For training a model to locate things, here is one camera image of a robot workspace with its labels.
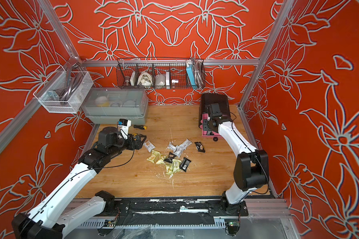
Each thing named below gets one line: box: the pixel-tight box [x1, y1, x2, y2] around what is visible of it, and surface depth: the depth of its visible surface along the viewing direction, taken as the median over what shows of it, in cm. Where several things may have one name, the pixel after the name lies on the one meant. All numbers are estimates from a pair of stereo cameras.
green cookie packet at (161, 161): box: [155, 153, 168, 165], surface depth 89 cm
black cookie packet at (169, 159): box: [163, 151, 177, 164], surface depth 90 cm
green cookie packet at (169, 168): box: [165, 164, 176, 176], surface depth 87 cm
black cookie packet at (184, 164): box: [179, 156, 192, 173], surface depth 89 cm
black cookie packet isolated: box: [194, 141, 206, 153], surface depth 96 cm
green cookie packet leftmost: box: [146, 149, 161, 164], surface depth 92 cm
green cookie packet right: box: [172, 158, 182, 173], surface depth 87 cm
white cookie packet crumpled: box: [166, 141, 178, 153], surface depth 96 cm
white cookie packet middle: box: [173, 145, 184, 158], surface depth 94 cm
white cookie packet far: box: [179, 137, 193, 150], surface depth 97 cm
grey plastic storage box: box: [81, 87, 150, 125], surface depth 100 cm
